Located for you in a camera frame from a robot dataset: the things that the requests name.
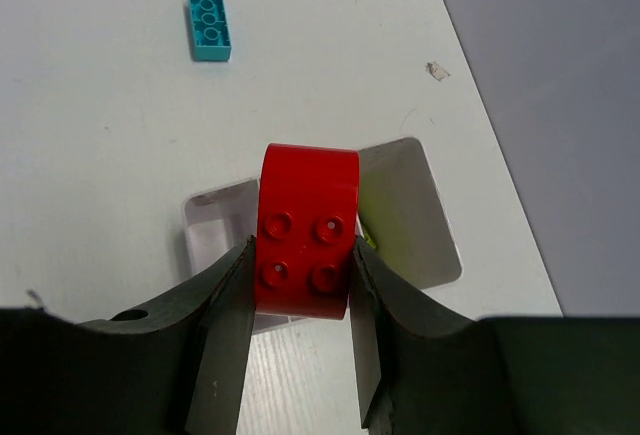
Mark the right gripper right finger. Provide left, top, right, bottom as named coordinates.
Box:
left=350, top=240, right=639, bottom=434

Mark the small tape scrap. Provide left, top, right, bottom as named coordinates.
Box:
left=425, top=61, right=451, bottom=82

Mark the red round lego piece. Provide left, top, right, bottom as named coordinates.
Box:
left=254, top=144, right=360, bottom=320

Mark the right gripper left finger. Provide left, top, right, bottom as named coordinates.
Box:
left=1, top=239, right=256, bottom=434

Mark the teal lego brick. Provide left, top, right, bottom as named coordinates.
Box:
left=186, top=0, right=232, bottom=62

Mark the lime green lego plate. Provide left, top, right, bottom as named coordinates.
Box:
left=362, top=227, right=378, bottom=251

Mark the left white divided container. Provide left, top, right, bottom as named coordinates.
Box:
left=183, top=137, right=462, bottom=330

